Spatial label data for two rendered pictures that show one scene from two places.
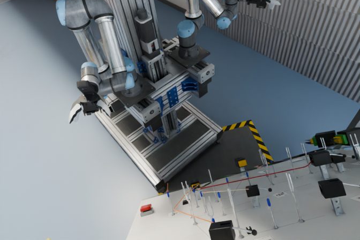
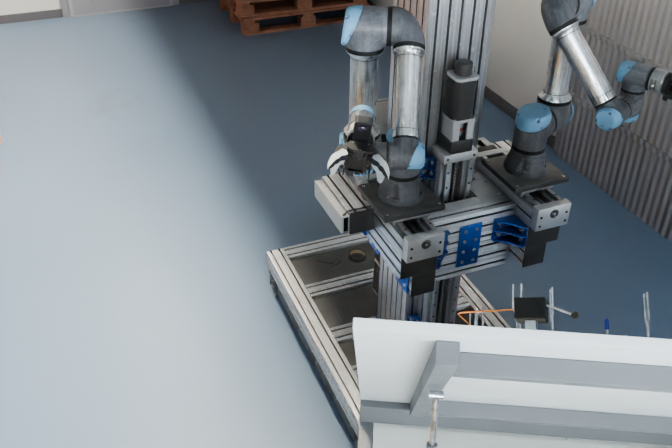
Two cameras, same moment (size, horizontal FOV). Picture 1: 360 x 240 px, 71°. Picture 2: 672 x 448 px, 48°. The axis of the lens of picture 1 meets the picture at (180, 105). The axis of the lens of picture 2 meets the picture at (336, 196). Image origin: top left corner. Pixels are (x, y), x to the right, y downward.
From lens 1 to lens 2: 0.98 m
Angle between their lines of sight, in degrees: 18
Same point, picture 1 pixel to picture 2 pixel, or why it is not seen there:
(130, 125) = (343, 310)
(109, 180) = (260, 410)
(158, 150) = not seen: hidden behind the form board
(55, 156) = (158, 329)
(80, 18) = (373, 39)
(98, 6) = (408, 28)
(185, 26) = (533, 112)
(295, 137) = not seen: outside the picture
